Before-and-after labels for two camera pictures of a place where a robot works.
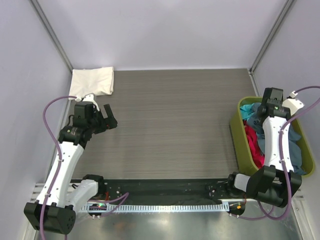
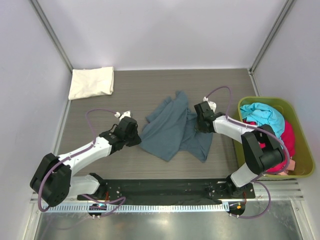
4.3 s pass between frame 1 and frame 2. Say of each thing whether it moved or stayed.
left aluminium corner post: stayed
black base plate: stayed
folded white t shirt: stayed
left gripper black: moved
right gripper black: moved
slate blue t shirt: moved
